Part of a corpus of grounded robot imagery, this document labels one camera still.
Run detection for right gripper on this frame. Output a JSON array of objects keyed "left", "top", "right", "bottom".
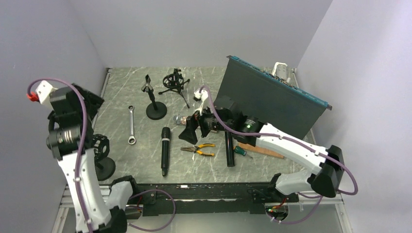
[{"left": 179, "top": 100, "right": 234, "bottom": 144}]

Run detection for glitter microphone silver grille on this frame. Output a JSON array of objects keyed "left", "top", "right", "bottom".
[{"left": 173, "top": 115, "right": 187, "bottom": 126}]

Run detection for black foam-head microphone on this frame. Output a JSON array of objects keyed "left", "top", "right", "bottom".
[{"left": 161, "top": 127, "right": 171, "bottom": 177}]

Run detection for black round-base clip stand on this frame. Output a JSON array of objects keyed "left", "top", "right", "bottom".
[{"left": 141, "top": 74, "right": 167, "bottom": 120}]

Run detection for black microphone silver grille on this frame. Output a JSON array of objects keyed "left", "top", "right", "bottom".
[{"left": 224, "top": 132, "right": 235, "bottom": 167}]

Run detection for black tripod shock mount stand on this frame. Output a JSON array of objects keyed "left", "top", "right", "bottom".
[{"left": 158, "top": 68, "right": 190, "bottom": 109}]

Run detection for black round-base shock mount stand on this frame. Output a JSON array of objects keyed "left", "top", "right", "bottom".
[{"left": 92, "top": 134, "right": 116, "bottom": 182}]

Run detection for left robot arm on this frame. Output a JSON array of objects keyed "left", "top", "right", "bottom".
[{"left": 36, "top": 81, "right": 140, "bottom": 233}]

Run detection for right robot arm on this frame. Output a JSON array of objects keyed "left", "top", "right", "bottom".
[{"left": 178, "top": 97, "right": 344, "bottom": 201}]

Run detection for yellow black pliers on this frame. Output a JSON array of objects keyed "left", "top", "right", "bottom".
[{"left": 180, "top": 143, "right": 216, "bottom": 157}]

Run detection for silver ratchet wrench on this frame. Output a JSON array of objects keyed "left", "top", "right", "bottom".
[{"left": 128, "top": 105, "right": 136, "bottom": 145}]

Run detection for brown wooden block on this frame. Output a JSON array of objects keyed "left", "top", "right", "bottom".
[{"left": 238, "top": 142, "right": 284, "bottom": 159}]

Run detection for dark teal-edged board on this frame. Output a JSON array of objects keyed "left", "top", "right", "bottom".
[{"left": 217, "top": 55, "right": 332, "bottom": 139}]

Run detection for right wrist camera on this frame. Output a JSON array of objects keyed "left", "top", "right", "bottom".
[{"left": 194, "top": 89, "right": 208, "bottom": 116}]

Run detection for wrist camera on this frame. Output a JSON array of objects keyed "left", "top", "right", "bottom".
[
  {"left": 194, "top": 89, "right": 208, "bottom": 116},
  {"left": 27, "top": 81, "right": 57, "bottom": 109}
]

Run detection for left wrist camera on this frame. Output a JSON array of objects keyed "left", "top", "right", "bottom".
[{"left": 27, "top": 81, "right": 57, "bottom": 109}]

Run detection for green handle screwdriver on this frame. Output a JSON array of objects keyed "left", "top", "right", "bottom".
[{"left": 233, "top": 146, "right": 253, "bottom": 159}]

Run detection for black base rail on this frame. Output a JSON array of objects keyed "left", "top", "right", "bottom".
[{"left": 130, "top": 182, "right": 319, "bottom": 216}]

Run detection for white bracket behind board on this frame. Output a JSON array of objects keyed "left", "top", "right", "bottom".
[{"left": 272, "top": 62, "right": 288, "bottom": 80}]

